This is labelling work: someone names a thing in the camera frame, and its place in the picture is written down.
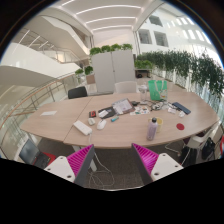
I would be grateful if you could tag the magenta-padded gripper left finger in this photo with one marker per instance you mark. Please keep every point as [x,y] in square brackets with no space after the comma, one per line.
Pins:
[61,166]

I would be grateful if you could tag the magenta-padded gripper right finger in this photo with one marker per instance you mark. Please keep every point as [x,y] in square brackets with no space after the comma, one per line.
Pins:
[165,165]

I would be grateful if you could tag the lilac drink bottle black cap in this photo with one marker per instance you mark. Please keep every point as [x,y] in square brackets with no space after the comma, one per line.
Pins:
[152,131]

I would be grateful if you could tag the pale yellow cup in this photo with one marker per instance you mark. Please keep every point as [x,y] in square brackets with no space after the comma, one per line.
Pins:
[160,125]

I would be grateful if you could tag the flat round red coaster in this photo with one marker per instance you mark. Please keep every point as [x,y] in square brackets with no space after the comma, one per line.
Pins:
[180,126]

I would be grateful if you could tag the white shell chair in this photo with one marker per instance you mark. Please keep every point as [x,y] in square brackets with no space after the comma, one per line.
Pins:
[200,138]

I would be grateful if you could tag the white power strip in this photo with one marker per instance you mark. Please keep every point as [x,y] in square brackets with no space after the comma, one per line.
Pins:
[82,127]

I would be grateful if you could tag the black bag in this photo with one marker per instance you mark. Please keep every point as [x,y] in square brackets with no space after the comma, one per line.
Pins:
[208,149]

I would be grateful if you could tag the small white packet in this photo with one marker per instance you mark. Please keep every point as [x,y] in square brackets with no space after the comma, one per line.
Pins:
[181,114]

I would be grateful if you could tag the small white charger block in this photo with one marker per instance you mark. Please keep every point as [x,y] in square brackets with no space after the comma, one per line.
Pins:
[91,121]

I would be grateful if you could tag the white paper sheet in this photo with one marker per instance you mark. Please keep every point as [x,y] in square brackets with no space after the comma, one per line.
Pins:
[49,113]

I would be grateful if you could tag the flat white box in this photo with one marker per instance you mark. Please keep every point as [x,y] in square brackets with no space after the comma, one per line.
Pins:
[171,110]

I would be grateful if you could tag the white computer mouse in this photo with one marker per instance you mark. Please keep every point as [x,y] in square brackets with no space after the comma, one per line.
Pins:
[101,124]

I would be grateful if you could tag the colourful sticker sheet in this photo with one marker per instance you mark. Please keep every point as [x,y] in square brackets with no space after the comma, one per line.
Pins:
[140,111]

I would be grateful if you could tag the dark blue keyboard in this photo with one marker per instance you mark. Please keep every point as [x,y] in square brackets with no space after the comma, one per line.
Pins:
[181,108]

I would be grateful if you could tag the red and black small case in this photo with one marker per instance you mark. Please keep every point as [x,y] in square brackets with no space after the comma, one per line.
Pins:
[92,114]

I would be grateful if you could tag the blue marker pen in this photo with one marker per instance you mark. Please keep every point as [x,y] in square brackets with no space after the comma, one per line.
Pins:
[115,119]

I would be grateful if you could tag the small black pouch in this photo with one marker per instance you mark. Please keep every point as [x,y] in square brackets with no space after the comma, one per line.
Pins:
[134,103]

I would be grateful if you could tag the dark flat folder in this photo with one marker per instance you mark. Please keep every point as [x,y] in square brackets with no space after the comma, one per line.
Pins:
[109,114]

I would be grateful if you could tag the open printed booklet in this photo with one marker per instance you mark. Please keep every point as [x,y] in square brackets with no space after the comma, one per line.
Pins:
[122,106]

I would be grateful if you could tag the green tote bag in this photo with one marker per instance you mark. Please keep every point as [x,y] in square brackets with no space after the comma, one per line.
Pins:
[156,90]

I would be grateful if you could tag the black office chair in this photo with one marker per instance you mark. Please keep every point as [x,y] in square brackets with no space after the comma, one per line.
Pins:
[77,92]

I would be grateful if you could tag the planter with green plants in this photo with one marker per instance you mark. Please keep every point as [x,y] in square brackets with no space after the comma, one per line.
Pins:
[88,70]

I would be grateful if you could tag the row of green hedge plants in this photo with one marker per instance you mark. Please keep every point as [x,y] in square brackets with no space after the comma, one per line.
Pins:
[186,66]

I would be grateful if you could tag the white cabinet with plants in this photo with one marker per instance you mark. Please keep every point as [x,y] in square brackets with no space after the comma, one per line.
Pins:
[111,71]

